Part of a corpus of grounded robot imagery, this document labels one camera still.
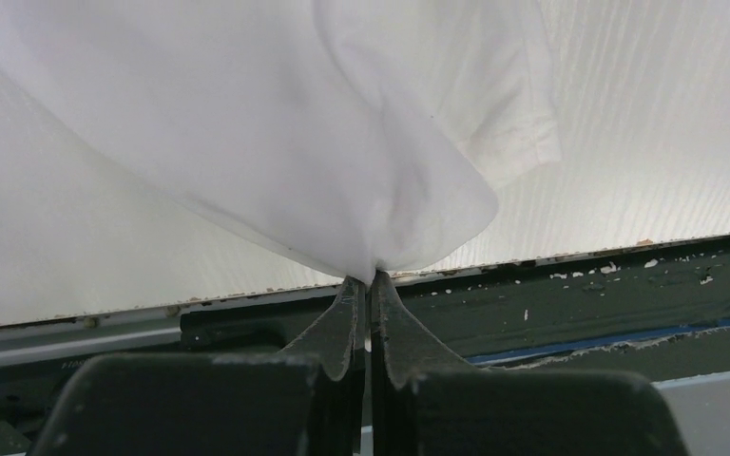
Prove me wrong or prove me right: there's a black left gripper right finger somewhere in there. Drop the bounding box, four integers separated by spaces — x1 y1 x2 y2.
370 272 687 455

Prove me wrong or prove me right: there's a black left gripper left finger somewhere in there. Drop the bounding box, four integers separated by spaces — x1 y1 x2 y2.
31 278 366 455

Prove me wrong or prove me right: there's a white t-shirt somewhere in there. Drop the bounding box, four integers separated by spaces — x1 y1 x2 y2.
0 1 561 326

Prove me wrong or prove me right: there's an aluminium rail frame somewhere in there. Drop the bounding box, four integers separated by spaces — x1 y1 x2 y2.
0 286 341 372

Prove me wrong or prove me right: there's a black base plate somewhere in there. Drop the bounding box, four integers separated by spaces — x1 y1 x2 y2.
179 236 730 383

